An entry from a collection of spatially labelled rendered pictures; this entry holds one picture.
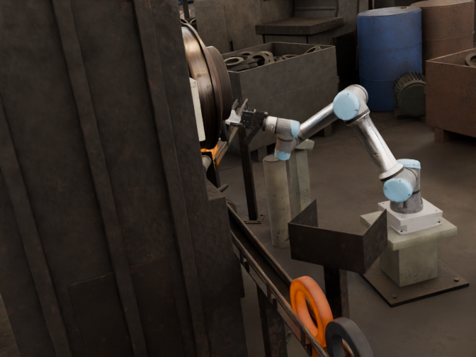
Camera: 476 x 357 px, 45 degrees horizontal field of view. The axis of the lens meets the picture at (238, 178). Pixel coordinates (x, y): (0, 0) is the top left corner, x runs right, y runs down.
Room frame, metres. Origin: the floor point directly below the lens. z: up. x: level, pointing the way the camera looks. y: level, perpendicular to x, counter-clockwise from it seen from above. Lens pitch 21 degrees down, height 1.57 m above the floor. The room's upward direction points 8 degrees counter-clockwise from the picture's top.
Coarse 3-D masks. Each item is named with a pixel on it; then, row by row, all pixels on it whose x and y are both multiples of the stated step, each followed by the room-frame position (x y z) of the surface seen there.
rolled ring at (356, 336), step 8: (336, 320) 1.13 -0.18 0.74; (344, 320) 1.12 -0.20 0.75; (328, 328) 1.16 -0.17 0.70; (336, 328) 1.12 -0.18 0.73; (344, 328) 1.09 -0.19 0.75; (352, 328) 1.09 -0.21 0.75; (328, 336) 1.17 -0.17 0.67; (336, 336) 1.15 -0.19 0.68; (344, 336) 1.09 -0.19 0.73; (352, 336) 1.07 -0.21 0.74; (360, 336) 1.07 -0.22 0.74; (328, 344) 1.17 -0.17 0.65; (336, 344) 1.16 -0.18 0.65; (352, 344) 1.06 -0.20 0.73; (360, 344) 1.05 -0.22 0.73; (368, 344) 1.05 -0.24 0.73; (328, 352) 1.17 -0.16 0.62; (336, 352) 1.15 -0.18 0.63; (344, 352) 1.16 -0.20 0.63; (360, 352) 1.04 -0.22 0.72; (368, 352) 1.04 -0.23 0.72
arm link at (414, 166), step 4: (396, 160) 2.45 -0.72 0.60; (400, 160) 2.44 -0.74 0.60; (404, 160) 2.44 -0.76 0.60; (408, 160) 2.44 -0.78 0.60; (412, 160) 2.43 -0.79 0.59; (404, 164) 2.37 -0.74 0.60; (408, 164) 2.37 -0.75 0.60; (412, 164) 2.37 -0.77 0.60; (416, 164) 2.37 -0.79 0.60; (408, 168) 2.36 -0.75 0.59; (412, 168) 2.37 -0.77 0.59; (416, 168) 2.37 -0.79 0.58; (420, 168) 2.39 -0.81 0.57; (412, 172) 2.34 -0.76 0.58; (416, 172) 2.37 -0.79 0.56; (416, 176) 2.35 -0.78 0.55; (416, 180) 2.34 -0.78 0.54; (416, 184) 2.37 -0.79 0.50; (416, 188) 2.37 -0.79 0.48
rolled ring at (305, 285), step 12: (300, 288) 1.29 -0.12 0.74; (312, 288) 1.25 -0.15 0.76; (300, 300) 1.33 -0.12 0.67; (312, 300) 1.23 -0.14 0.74; (324, 300) 1.22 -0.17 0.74; (300, 312) 1.32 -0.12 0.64; (324, 312) 1.20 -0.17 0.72; (312, 324) 1.30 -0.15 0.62; (324, 324) 1.19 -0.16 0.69; (324, 336) 1.19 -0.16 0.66
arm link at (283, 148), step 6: (294, 138) 2.62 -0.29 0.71; (276, 144) 2.57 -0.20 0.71; (282, 144) 2.54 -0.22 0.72; (288, 144) 2.54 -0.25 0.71; (294, 144) 2.60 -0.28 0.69; (276, 150) 2.56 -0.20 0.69; (282, 150) 2.54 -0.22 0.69; (288, 150) 2.55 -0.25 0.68; (276, 156) 2.56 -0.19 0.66; (282, 156) 2.55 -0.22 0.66; (288, 156) 2.56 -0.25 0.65
